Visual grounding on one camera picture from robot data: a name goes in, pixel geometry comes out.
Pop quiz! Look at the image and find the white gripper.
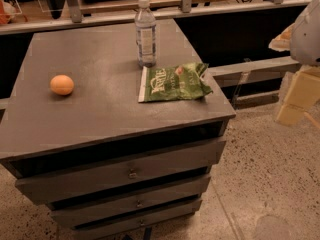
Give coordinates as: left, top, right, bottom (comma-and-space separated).
269, 24, 320, 126

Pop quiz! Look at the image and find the green jalapeno chip bag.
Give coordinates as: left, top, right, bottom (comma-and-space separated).
138, 62, 213, 103

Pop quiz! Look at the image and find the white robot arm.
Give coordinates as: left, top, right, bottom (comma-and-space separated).
269, 0, 320, 126

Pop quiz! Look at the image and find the middle grey drawer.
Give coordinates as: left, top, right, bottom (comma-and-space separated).
51, 174, 210, 228

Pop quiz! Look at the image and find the grey drawer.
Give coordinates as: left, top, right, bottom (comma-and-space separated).
15, 137, 226, 205
74, 198, 202, 240
51, 174, 210, 228

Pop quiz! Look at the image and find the clear plastic water bottle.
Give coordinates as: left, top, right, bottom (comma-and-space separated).
135, 0, 156, 67

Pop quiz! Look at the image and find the bottom grey drawer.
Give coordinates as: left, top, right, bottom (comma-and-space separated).
74, 198, 202, 240

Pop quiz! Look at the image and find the orange fruit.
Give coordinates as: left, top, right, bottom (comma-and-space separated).
50, 75, 74, 96

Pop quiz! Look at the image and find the top grey drawer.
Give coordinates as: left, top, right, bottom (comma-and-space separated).
15, 137, 226, 205

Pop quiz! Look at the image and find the orange white object on shelf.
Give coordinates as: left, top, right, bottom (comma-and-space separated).
0, 1, 17, 25

